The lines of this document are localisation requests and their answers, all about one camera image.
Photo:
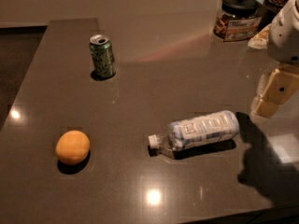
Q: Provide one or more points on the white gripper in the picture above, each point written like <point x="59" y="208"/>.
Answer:
<point x="284" y="41"/>

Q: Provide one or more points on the green soda can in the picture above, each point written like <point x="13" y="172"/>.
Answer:
<point x="102" y="55"/>

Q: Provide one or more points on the yellow snack packet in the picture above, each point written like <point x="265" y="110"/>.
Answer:
<point x="260" y="40"/>

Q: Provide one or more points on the glass jar with black lid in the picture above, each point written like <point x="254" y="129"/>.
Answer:
<point x="236" y="20"/>

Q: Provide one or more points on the clear plastic water bottle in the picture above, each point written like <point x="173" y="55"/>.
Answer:
<point x="195" y="132"/>

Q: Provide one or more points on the orange fruit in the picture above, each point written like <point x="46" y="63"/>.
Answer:
<point x="72" y="147"/>

